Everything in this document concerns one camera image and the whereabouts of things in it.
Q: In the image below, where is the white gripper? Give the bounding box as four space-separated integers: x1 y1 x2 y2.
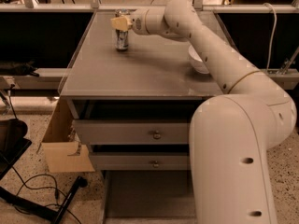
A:
110 8 149 35

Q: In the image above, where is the silver redbull can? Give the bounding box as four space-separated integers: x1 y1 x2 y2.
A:
115 9 130 51

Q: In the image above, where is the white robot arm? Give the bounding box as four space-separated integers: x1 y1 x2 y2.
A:
111 0 297 224

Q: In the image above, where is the grey drawer cabinet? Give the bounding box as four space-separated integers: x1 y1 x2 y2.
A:
59 10 257 173

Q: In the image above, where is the grey top drawer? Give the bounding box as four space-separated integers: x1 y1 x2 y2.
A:
73 100 200 145

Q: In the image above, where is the grey drawer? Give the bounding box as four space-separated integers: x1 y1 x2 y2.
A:
99 170 197 224
89 145 190 171
73 100 200 145

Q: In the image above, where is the grey middle drawer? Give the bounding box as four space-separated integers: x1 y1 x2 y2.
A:
89 145 190 171

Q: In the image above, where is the grey bottom drawer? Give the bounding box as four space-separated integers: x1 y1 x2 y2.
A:
99 170 197 224

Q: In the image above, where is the white ceramic bowl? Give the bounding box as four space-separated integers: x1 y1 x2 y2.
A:
188 46 209 75

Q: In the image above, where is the cardboard box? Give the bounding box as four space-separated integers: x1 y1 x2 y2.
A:
41 99 94 173

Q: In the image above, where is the black chair seat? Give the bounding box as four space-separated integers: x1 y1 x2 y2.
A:
0 119 31 179

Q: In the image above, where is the black stand base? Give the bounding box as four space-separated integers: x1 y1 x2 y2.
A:
0 175 89 224

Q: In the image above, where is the aluminium frame rail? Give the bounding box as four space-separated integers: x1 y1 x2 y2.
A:
0 0 299 15

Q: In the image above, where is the black cloth on rail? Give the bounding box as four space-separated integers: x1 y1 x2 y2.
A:
0 61 39 77

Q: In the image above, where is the white hanging cable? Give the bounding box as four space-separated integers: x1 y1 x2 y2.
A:
263 3 278 77

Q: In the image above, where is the black floor cable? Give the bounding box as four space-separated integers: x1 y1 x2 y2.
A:
0 152 82 224

